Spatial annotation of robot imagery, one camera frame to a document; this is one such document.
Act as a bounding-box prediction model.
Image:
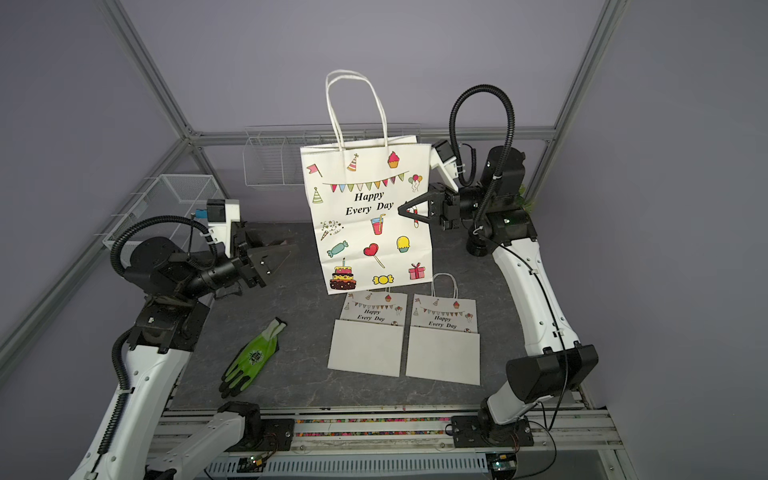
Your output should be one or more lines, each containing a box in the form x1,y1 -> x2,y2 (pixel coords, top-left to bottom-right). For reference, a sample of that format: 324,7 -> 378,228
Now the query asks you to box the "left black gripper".
182,228 -> 302,303

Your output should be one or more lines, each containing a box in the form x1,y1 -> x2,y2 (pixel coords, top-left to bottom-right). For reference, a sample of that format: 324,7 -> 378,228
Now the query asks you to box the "white party paper bag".
406,273 -> 481,386

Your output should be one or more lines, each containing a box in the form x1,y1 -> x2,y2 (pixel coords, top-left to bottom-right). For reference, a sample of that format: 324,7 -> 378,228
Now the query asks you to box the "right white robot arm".
398,141 -> 599,448

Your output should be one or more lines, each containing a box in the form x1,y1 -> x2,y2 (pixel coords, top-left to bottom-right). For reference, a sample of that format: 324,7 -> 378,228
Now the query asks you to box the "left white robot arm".
72,215 -> 297,479

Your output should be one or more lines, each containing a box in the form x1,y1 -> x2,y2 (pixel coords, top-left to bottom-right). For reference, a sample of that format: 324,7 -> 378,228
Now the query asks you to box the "artificial plant in black vase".
465,183 -> 536,258

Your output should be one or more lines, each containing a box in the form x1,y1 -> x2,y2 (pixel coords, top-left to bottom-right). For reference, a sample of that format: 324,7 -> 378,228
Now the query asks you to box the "green work glove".
219,317 -> 287,399

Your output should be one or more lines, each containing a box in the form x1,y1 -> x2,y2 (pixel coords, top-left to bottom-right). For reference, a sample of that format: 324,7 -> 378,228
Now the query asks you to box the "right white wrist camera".
429,140 -> 460,193

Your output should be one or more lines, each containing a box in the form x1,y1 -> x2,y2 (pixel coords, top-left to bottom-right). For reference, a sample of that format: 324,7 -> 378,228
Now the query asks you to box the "left black corrugated cable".
109,215 -> 218,277

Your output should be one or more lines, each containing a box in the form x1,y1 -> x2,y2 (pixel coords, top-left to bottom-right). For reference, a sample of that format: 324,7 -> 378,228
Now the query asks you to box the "black corrugated cable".
448,83 -> 517,229
109,215 -> 218,277

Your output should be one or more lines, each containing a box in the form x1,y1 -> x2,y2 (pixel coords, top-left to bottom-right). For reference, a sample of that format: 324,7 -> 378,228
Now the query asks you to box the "right black corrugated cable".
448,83 -> 517,229

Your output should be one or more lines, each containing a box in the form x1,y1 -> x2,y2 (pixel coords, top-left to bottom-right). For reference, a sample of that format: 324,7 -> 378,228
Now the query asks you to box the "white wire wall shelf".
242,124 -> 433,191

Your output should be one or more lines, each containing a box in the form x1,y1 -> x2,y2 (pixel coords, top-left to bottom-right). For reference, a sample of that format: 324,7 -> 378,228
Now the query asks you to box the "white wire basket on left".
97,174 -> 225,266

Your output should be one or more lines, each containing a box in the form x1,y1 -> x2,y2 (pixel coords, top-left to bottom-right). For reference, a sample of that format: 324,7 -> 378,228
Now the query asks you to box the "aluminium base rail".
140,407 -> 637,479

